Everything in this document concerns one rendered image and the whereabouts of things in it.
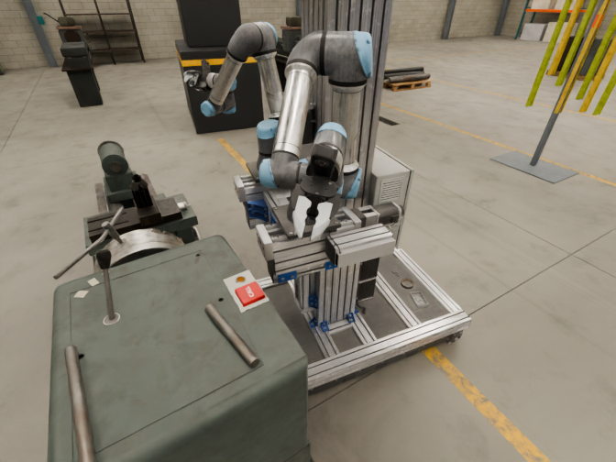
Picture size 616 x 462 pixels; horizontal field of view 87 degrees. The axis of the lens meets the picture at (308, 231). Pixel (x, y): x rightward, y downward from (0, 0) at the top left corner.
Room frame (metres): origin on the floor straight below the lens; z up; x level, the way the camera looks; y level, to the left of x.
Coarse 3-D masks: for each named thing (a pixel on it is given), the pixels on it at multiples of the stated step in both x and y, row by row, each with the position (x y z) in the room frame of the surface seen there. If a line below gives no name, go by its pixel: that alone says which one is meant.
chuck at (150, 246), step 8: (128, 248) 0.80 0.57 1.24; (136, 248) 0.79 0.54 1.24; (144, 248) 0.80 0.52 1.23; (152, 248) 0.81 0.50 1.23; (160, 248) 0.82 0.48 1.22; (168, 248) 0.83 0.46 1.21; (120, 256) 0.77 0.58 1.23; (128, 256) 0.77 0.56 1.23; (136, 256) 0.78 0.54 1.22; (144, 256) 0.79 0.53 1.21; (112, 264) 0.75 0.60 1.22; (120, 264) 0.76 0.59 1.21
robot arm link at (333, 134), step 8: (320, 128) 0.77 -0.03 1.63; (328, 128) 0.75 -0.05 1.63; (336, 128) 0.75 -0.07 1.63; (320, 136) 0.73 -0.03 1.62; (328, 136) 0.72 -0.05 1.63; (336, 136) 0.73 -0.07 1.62; (344, 136) 0.75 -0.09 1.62; (320, 144) 0.69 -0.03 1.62; (328, 144) 0.69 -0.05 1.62; (336, 144) 0.70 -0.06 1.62; (344, 144) 0.73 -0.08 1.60; (344, 152) 0.73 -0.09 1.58; (344, 160) 0.74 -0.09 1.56
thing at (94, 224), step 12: (168, 204) 1.51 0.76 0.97; (96, 216) 1.39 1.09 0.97; (108, 216) 1.39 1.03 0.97; (120, 216) 1.39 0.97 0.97; (132, 216) 1.39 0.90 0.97; (168, 216) 1.41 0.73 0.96; (180, 216) 1.43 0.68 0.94; (96, 228) 1.28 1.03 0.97; (120, 228) 1.29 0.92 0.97; (132, 228) 1.31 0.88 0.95; (144, 228) 1.34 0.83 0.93
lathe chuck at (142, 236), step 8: (128, 232) 0.88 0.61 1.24; (136, 232) 0.88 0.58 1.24; (144, 232) 0.89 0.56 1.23; (152, 232) 0.90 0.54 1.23; (168, 232) 0.94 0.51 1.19; (112, 240) 0.85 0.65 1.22; (128, 240) 0.84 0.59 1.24; (136, 240) 0.84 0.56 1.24; (144, 240) 0.84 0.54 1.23; (152, 240) 0.85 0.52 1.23; (160, 240) 0.86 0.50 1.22; (168, 240) 0.88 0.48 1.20; (176, 240) 0.92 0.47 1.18; (104, 248) 0.83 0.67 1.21; (112, 248) 0.81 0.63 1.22; (120, 248) 0.80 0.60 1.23; (112, 256) 0.78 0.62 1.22; (96, 264) 0.80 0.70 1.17
